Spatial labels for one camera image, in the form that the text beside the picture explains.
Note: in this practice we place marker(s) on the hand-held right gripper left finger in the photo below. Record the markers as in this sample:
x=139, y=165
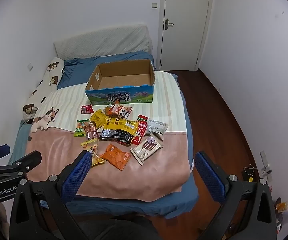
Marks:
x=76, y=176

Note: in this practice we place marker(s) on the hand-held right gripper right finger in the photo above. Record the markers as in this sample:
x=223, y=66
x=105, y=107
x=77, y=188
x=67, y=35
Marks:
x=210, y=177

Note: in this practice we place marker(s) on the clear yellow biscuit packet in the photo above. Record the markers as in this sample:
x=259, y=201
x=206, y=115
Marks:
x=95, y=156

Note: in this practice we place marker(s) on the brown snack packet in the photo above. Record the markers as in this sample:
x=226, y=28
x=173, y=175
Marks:
x=90, y=131

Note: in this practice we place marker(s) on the green gumball packet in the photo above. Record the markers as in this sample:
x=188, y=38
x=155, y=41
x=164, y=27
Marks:
x=79, y=128

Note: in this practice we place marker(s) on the large black yellow snack packet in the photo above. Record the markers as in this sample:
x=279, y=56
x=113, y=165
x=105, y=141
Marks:
x=119, y=131

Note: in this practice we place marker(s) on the white chocolate wafer packet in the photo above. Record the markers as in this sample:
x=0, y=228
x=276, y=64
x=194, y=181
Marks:
x=146, y=150

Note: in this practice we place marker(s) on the orange foil snack packet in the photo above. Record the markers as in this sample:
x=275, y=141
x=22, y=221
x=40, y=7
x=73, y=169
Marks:
x=107, y=110

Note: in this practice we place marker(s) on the long red snack packet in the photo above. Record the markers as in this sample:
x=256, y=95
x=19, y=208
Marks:
x=140, y=130

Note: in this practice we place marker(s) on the cardboard box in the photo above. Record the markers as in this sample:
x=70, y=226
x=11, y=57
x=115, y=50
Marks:
x=124, y=80

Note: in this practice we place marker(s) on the person's left forearm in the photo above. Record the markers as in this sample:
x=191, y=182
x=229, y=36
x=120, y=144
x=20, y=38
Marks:
x=2, y=220

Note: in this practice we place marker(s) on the teal cloth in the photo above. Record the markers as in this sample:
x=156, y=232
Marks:
x=18, y=140

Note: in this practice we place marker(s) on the thin yellow snack stick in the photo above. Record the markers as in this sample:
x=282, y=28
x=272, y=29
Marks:
x=86, y=144

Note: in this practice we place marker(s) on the bed with blue sheet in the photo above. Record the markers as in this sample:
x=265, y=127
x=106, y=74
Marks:
x=181, y=200

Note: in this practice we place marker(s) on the small dark red snack packet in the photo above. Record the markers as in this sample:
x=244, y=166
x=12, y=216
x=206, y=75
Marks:
x=87, y=109

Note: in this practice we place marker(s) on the grey white snack packet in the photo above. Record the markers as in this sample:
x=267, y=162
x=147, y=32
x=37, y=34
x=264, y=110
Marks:
x=156, y=127

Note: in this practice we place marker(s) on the orange bottles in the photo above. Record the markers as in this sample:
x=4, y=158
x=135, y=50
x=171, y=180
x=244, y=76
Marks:
x=283, y=206

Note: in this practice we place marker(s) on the person's dark trousers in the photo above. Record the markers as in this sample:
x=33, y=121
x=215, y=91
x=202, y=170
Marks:
x=134, y=230

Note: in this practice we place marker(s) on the panda print snack packet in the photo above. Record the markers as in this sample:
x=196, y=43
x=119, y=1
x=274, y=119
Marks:
x=122, y=111

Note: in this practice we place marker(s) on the white bear print body pillow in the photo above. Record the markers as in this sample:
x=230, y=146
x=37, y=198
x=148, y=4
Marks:
x=47, y=82

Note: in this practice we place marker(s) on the blue pillow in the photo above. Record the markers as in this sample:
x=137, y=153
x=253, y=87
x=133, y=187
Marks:
x=79, y=70

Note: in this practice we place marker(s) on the grey padded headboard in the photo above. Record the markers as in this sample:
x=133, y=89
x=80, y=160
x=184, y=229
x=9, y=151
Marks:
x=104, y=41

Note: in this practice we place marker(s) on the white door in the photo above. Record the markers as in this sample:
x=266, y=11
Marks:
x=184, y=25

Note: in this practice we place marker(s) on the wall outlet plate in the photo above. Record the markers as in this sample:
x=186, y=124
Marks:
x=266, y=163

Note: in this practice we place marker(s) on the white wall socket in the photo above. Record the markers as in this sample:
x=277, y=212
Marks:
x=30, y=67

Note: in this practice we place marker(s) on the wall light switch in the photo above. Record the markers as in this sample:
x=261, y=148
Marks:
x=154, y=5

